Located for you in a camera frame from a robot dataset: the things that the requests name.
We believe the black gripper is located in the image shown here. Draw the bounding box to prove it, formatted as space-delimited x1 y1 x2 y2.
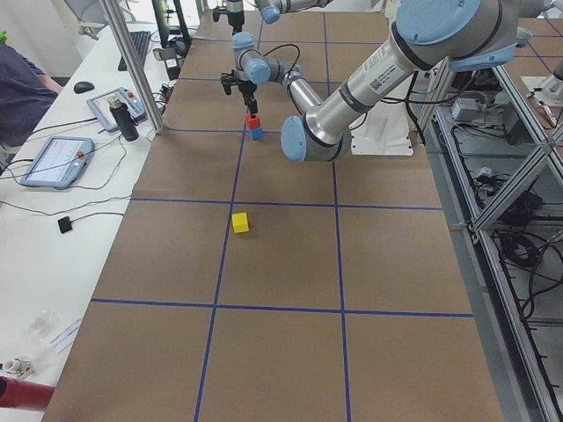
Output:
237 70 258 116
225 0 245 33

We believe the red cube block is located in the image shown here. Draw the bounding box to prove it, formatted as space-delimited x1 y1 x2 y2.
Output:
245 113 261 131

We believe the blue cube block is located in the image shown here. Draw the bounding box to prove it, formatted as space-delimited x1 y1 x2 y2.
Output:
249 127 263 140

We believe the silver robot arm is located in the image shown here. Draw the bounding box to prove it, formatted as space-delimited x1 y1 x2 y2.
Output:
213 0 332 34
232 0 545 162

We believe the black computer monitor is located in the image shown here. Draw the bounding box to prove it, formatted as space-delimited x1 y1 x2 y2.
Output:
151 0 192 56

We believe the black keyboard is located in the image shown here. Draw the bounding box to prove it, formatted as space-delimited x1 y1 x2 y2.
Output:
129 31 151 69

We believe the yellow cube block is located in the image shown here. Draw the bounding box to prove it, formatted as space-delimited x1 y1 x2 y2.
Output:
231 212 250 234

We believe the black water bottle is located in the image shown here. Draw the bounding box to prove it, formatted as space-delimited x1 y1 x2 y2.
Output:
107 94 139 142

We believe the far teach pendant tablet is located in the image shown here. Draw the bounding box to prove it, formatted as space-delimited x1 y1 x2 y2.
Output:
86 87 146 133

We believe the teach pendant tablet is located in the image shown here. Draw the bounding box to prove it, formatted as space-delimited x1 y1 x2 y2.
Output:
19 136 95 189
86 87 146 133

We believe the black computer mouse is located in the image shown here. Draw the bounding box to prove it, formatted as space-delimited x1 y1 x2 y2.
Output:
73 81 95 94

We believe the near teach pendant tablet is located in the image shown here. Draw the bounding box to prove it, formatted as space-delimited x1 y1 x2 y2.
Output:
19 136 95 189

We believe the small black square pad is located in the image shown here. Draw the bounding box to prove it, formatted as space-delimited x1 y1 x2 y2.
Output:
57 216 73 234

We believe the person in dark shirt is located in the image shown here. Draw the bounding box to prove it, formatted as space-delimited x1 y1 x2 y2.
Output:
1 43 62 148

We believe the red cylinder object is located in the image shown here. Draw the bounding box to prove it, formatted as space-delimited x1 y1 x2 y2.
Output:
1 376 55 411

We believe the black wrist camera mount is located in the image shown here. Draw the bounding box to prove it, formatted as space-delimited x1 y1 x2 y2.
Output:
212 6 225 22

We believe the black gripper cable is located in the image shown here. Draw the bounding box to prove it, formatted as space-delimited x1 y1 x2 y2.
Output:
259 42 303 71

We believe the aluminium frame post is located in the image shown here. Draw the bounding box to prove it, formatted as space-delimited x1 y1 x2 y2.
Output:
99 0 165 135

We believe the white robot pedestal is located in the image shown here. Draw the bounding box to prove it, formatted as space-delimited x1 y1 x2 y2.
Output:
350 100 413 156

